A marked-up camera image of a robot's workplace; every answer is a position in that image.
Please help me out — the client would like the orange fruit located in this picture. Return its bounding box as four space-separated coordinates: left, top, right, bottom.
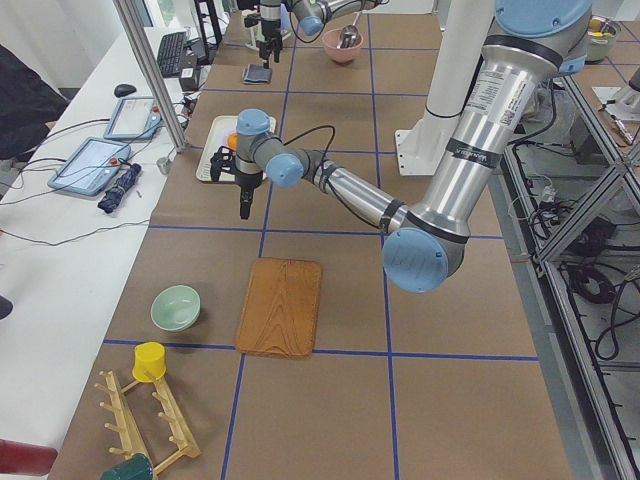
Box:
226 132 238 150

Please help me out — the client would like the near teach pendant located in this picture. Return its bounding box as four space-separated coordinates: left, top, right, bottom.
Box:
47 137 131 197

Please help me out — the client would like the mint green bowl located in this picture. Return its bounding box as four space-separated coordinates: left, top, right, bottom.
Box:
150 285 201 332

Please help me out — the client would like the black keyboard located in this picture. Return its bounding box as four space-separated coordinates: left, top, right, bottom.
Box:
156 31 187 78

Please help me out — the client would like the brown wooden tray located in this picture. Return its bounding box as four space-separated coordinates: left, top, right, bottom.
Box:
235 258 322 360

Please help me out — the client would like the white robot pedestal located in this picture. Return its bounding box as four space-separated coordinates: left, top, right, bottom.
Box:
395 0 495 176

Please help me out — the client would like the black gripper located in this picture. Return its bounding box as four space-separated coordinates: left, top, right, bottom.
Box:
258 17 281 69
235 172 263 219

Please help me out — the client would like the black computer mouse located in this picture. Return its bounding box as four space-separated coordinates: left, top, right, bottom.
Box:
114 83 137 98

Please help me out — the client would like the sage green cup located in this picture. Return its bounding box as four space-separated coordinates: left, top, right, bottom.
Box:
253 21 262 42

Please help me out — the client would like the aluminium frame post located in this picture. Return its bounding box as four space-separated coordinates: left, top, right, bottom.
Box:
113 0 187 154

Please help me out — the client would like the dark green cup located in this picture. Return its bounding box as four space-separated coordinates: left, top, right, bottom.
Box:
100 453 154 480

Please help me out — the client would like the teach pendant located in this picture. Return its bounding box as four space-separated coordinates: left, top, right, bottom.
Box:
47 137 131 197
103 96 162 141

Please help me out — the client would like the folded dark blue umbrella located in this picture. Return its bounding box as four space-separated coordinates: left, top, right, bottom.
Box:
98 163 142 214

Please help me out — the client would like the cream bear tray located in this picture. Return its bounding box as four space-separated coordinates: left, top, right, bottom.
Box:
194 114 279 185

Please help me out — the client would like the metal scoop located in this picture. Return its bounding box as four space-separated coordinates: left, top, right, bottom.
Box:
338 11 362 49

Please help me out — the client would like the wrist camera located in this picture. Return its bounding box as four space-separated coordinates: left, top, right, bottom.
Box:
243 13 261 28
210 146 236 183

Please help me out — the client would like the yellow cup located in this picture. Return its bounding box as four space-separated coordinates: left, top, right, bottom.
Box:
132 341 167 383

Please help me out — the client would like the red fire extinguisher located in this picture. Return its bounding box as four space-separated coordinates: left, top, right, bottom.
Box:
0 439 58 477

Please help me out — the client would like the far teach pendant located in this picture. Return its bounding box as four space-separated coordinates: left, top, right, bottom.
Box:
103 96 162 141

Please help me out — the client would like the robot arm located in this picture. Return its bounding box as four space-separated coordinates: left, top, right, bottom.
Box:
236 1 592 293
257 0 384 68

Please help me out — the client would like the wooden cup rack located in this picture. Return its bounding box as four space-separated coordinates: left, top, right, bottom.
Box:
94 370 202 479

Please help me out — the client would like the white ribbed plate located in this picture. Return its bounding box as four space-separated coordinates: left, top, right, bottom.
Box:
219 125 237 148

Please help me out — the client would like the white wire cup rack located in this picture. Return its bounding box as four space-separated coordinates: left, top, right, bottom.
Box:
241 10 292 51

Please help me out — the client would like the folded grey cloth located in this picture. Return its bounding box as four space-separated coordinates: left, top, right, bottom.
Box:
242 64 272 85

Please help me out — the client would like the pink bowl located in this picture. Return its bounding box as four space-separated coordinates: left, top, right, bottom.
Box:
321 28 364 64

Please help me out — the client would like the blue cup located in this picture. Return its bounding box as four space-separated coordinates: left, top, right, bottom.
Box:
281 9 291 31

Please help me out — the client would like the small metal cup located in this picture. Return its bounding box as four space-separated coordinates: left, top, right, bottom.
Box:
156 157 171 175

